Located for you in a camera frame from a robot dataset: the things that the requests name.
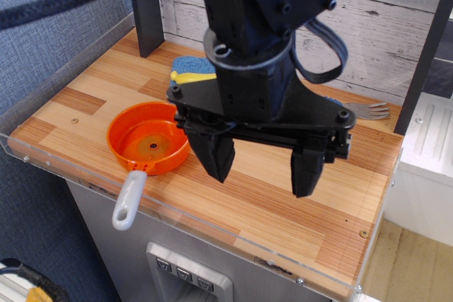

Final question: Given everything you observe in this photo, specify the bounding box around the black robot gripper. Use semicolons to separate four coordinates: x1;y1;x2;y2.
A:
167;35;356;198

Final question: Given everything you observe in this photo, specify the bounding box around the blue-handled metal fork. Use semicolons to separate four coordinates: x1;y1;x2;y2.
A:
325;96;390;120

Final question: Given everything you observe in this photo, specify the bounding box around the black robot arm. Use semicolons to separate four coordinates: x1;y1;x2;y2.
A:
167;0;356;197

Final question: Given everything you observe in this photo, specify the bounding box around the blue rag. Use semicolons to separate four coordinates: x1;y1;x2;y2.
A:
170;56;216;86

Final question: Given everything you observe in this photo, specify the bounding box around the yellow toy banana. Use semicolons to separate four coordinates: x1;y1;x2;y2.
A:
170;71;217;84

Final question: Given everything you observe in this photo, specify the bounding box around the silver cabinet with buttons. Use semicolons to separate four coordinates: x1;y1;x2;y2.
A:
68;182;328;301

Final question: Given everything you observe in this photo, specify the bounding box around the white plastic appliance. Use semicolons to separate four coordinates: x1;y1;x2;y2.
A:
384;93;452;245

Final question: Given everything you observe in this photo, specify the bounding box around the clear acrylic table guard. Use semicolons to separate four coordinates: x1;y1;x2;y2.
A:
10;25;401;301

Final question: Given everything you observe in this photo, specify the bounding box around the grey ribbon cable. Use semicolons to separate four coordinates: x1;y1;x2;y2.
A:
292;18;349;84

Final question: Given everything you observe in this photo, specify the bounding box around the orange pot with grey handle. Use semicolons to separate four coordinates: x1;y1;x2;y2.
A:
107;102;190;231

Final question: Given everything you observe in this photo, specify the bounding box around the dark grey left post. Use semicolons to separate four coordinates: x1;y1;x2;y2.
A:
132;0;165;57

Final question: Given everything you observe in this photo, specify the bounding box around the dark grey post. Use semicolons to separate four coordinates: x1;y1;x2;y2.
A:
394;0;452;136
132;0;165;57

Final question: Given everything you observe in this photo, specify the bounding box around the dark grey right post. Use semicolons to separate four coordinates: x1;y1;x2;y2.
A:
394;0;452;136

